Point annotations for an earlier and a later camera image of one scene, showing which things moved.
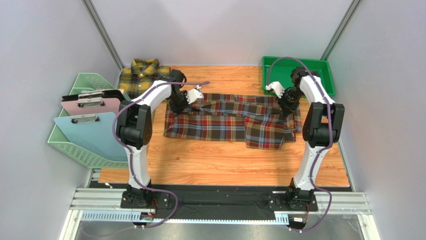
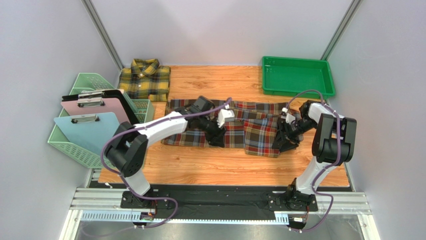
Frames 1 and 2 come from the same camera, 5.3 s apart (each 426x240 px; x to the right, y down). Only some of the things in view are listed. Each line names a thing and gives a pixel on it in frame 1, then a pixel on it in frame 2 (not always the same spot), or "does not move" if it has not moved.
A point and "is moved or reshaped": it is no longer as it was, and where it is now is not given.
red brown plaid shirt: x=257 y=120 is moved or reshaped
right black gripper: x=287 y=108 -> x=287 y=136
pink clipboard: x=92 y=105 does not move
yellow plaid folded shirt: x=142 y=73 does not move
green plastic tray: x=280 y=71 does not move
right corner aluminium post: x=351 y=12 does not move
